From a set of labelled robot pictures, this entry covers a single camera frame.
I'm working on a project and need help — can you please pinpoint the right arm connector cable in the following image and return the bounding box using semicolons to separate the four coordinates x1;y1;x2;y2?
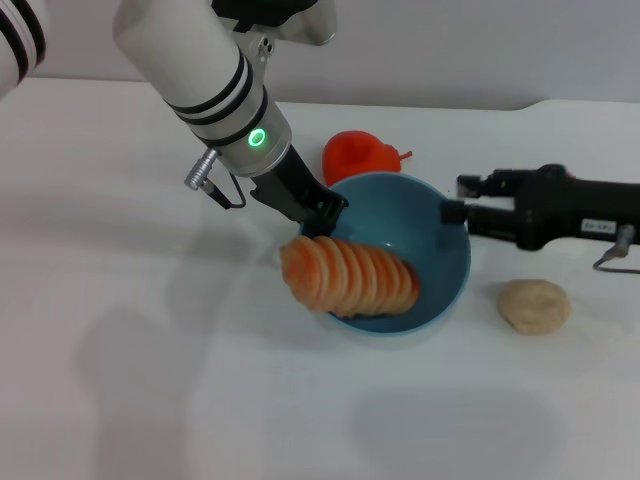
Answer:
593;225;640;275

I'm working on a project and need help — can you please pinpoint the left arm connector cable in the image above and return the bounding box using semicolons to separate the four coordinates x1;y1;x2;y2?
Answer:
185;147;246;210

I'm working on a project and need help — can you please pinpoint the red toy pepper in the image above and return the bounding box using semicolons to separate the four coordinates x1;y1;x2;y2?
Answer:
322;129;415;187

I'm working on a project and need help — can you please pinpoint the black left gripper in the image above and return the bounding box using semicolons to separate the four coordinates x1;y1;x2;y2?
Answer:
249;147;349;236

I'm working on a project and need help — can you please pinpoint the beige round bun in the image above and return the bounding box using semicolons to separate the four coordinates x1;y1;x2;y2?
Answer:
497;278;572;335

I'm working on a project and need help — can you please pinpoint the arm connector cable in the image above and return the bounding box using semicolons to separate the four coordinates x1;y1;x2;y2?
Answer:
593;225;640;275
185;147;246;210

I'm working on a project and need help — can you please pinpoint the blue bowl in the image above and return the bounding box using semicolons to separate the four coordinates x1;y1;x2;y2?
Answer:
298;173;471;336

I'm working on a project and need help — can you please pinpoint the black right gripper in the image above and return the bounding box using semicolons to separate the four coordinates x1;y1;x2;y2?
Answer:
442;163;640;252

